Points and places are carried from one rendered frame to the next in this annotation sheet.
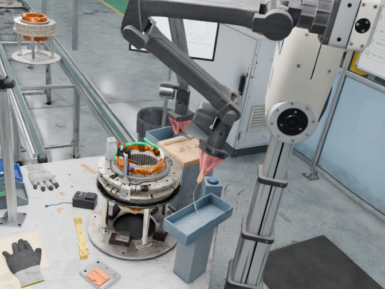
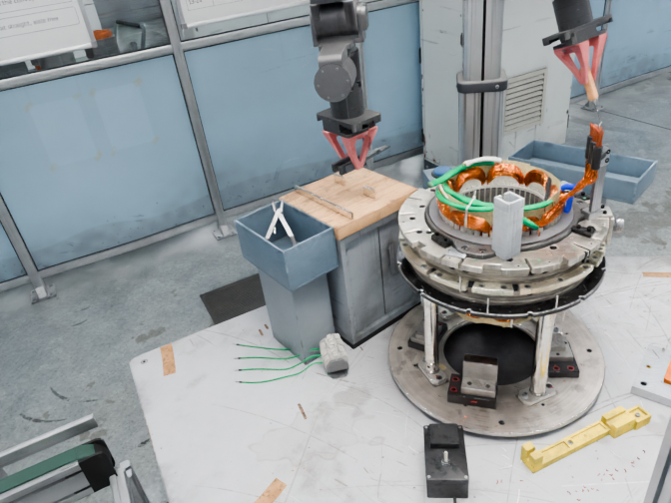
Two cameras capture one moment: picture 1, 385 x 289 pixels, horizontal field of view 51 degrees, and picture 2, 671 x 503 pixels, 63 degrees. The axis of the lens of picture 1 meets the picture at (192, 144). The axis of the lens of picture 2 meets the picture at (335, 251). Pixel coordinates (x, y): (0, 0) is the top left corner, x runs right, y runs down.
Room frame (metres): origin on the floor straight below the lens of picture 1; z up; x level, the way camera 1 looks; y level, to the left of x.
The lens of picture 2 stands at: (1.49, 0.97, 1.54)
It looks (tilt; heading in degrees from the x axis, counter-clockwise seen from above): 32 degrees down; 279
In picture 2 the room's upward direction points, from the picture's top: 8 degrees counter-clockwise
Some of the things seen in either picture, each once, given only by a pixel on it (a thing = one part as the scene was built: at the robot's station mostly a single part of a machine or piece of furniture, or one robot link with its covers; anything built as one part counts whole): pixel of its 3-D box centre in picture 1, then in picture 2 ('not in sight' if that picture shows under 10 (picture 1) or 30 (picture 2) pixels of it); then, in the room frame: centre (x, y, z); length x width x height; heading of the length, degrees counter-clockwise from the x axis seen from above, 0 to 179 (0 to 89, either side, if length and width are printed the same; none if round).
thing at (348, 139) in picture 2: (179, 123); (351, 142); (1.57, 0.07, 1.19); 0.07 x 0.07 x 0.09; 44
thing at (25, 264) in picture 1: (24, 259); not in sight; (1.06, 0.54, 0.79); 0.24 x 0.13 x 0.02; 32
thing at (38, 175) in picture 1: (42, 175); not in sight; (1.59, 0.69, 0.79); 0.24 x 0.12 x 0.02; 32
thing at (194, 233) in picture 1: (194, 243); (571, 222); (1.14, -0.06, 0.92); 0.25 x 0.11 x 0.28; 142
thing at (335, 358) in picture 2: not in sight; (333, 352); (1.64, 0.19, 0.80); 0.10 x 0.05 x 0.04; 106
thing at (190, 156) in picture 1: (187, 149); (347, 199); (1.60, 0.02, 1.05); 0.20 x 0.19 x 0.02; 43
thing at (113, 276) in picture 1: (99, 274); (668, 375); (1.05, 0.26, 0.79); 0.12 x 0.09 x 0.02; 57
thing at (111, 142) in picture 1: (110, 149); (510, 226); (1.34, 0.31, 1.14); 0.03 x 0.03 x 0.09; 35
